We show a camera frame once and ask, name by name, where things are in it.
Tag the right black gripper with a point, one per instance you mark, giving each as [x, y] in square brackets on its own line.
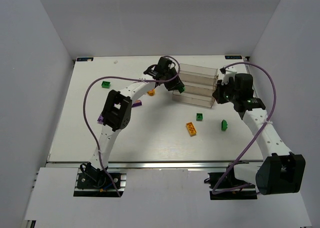
[219, 93]

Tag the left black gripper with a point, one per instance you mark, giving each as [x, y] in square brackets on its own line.
[173, 81]

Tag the green square lego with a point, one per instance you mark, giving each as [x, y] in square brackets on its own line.
[181, 89]

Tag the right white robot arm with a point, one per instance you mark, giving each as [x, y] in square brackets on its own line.
[281, 171]

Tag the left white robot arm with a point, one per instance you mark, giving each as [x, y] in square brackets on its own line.
[116, 114]

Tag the orange rounded lego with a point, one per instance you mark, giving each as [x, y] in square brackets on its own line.
[151, 92]

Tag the clear tiered container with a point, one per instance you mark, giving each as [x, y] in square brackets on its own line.
[199, 83]

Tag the green rounded lego right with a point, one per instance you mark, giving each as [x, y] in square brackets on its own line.
[224, 125]

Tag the purple rounded lego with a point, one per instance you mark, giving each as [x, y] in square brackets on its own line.
[137, 103]

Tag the right blue label sticker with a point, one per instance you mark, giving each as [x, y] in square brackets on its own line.
[233, 57]

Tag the blue label sticker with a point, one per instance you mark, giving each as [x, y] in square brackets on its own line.
[84, 59]
[233, 57]

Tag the yellow rectangular lego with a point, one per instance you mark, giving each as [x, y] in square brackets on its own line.
[191, 129]

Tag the small purple lego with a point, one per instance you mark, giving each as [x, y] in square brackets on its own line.
[100, 119]

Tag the left blue label sticker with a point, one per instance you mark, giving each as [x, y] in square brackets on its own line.
[84, 59]

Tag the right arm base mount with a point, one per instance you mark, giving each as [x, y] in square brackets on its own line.
[230, 188]

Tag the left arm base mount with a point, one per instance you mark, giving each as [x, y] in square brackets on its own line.
[95, 183]

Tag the aluminium table rail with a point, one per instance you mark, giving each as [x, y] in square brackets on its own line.
[156, 165]

